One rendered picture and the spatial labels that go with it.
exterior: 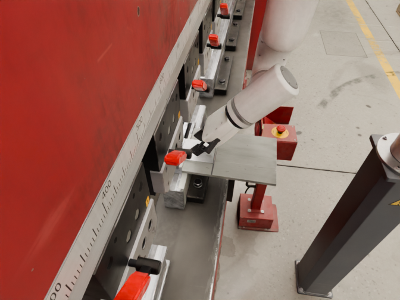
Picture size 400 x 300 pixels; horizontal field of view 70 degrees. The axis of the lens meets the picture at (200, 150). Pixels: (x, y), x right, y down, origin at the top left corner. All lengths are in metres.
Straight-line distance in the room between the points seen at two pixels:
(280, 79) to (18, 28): 0.53
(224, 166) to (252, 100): 0.23
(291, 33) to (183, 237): 0.58
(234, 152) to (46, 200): 0.69
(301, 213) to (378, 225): 0.89
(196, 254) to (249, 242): 1.03
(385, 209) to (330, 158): 1.34
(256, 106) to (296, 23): 0.20
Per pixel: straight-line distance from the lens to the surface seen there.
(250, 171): 0.82
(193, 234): 0.84
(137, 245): 0.42
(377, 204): 1.06
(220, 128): 0.72
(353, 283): 1.90
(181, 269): 0.80
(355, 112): 2.91
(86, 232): 0.28
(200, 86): 0.57
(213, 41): 0.74
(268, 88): 0.65
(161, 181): 0.50
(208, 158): 0.83
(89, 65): 0.25
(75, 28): 0.23
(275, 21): 0.58
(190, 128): 0.93
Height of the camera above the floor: 1.63
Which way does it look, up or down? 47 degrees down
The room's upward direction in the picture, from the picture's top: straight up
